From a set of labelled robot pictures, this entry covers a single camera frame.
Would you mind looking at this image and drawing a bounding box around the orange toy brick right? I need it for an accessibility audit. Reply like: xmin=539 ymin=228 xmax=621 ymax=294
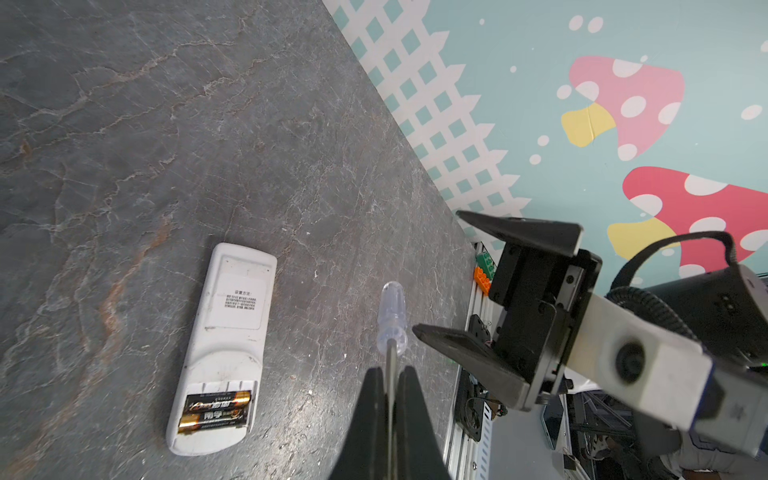
xmin=473 ymin=267 xmax=491 ymax=296

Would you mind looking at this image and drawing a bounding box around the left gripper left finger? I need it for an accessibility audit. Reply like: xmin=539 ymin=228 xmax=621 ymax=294
xmin=329 ymin=367 xmax=389 ymax=480

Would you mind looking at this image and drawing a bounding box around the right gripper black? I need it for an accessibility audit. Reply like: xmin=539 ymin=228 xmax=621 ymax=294
xmin=412 ymin=210 xmax=602 ymax=411

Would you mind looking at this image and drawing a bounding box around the small screwdriver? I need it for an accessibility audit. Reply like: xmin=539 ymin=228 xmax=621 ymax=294
xmin=377 ymin=281 xmax=408 ymax=479

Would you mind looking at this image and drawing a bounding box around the green toy brick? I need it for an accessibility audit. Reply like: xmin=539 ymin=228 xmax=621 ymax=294
xmin=476 ymin=251 xmax=496 ymax=281

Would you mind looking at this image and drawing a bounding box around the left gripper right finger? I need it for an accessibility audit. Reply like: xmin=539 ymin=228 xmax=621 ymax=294
xmin=394 ymin=366 xmax=451 ymax=480

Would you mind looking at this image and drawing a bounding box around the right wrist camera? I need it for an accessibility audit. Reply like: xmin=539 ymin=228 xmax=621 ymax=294
xmin=566 ymin=295 xmax=767 ymax=456

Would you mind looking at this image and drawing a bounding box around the white remote control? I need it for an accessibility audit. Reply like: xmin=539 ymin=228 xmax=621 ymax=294
xmin=166 ymin=243 xmax=277 ymax=457

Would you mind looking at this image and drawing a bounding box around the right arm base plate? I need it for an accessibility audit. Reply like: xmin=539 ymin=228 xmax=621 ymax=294
xmin=452 ymin=314 xmax=508 ymax=444

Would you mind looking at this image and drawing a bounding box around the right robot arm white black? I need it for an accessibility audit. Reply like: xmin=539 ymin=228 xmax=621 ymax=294
xmin=414 ymin=211 xmax=767 ymax=423

